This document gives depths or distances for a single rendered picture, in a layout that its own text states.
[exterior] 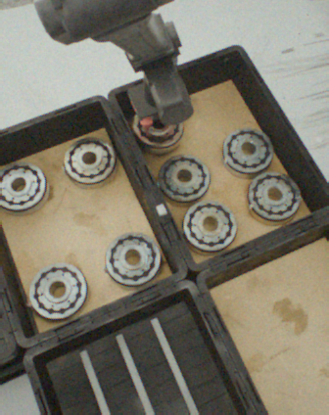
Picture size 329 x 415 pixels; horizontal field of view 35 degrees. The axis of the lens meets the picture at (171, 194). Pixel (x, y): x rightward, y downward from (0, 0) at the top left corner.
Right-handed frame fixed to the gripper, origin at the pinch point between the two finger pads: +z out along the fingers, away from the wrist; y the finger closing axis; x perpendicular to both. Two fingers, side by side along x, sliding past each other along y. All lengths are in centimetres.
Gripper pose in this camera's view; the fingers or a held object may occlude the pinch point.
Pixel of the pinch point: (158, 120)
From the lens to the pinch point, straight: 104.4
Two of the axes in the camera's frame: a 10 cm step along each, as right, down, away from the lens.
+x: -4.0, -8.5, 3.4
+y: 9.2, -3.5, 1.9
